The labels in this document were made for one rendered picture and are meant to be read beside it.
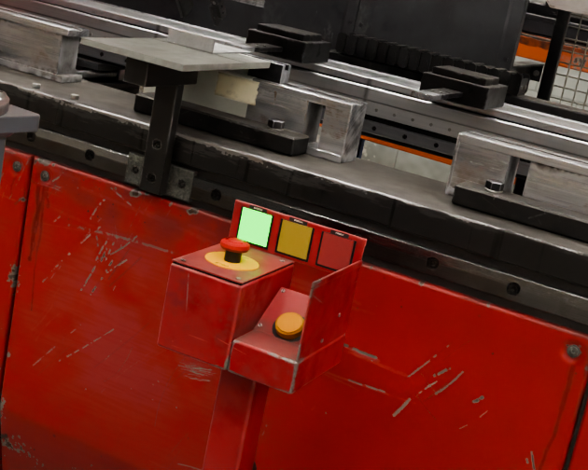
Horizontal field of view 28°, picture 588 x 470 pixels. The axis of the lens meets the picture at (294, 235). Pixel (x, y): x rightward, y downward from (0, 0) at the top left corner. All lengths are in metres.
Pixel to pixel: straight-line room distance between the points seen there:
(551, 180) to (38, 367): 0.92
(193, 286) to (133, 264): 0.42
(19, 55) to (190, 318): 0.81
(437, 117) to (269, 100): 0.33
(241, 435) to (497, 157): 0.55
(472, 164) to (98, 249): 0.63
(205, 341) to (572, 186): 0.58
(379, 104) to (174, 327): 0.73
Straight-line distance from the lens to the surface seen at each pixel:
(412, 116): 2.07
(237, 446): 1.59
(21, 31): 2.16
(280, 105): 1.88
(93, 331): 1.98
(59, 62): 2.11
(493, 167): 1.75
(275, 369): 1.47
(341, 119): 1.83
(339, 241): 1.56
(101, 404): 2.01
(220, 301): 1.48
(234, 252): 1.52
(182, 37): 1.88
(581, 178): 1.72
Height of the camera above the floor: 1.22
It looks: 15 degrees down
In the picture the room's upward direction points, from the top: 11 degrees clockwise
